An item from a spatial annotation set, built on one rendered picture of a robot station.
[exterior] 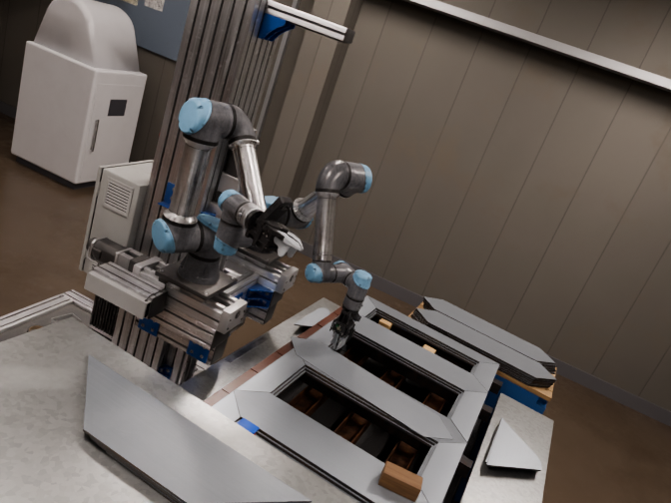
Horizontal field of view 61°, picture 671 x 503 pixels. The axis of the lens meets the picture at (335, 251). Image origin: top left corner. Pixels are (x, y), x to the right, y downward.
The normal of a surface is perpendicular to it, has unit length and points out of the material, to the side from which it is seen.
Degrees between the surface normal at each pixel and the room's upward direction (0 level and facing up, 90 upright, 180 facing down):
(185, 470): 0
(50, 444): 0
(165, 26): 90
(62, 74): 90
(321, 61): 90
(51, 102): 90
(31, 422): 0
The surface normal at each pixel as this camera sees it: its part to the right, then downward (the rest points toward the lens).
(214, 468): 0.33, -0.88
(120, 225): -0.33, 0.22
